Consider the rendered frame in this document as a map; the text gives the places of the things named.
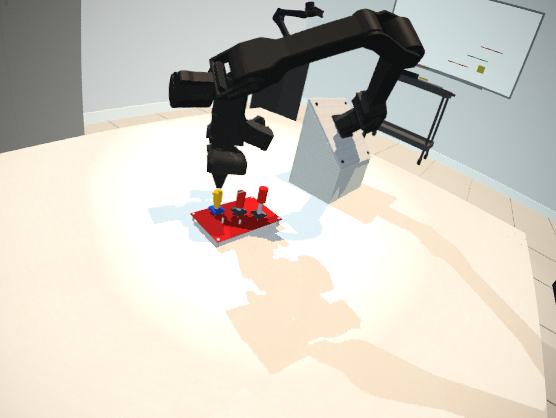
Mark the red circuit board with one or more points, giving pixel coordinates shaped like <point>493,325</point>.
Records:
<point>231,219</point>

